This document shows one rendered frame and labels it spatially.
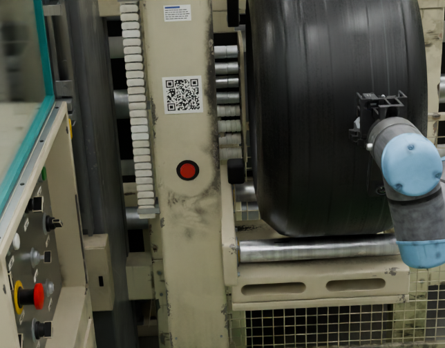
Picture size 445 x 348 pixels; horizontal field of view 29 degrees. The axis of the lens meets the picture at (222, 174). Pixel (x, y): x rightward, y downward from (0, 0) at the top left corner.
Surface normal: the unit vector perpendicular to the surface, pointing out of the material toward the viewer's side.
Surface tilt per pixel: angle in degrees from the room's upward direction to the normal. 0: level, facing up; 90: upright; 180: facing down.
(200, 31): 90
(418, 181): 83
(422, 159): 84
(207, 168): 90
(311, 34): 50
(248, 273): 0
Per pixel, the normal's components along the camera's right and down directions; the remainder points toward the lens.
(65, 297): -0.04, -0.91
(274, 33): -0.69, -0.19
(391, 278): 0.02, 0.40
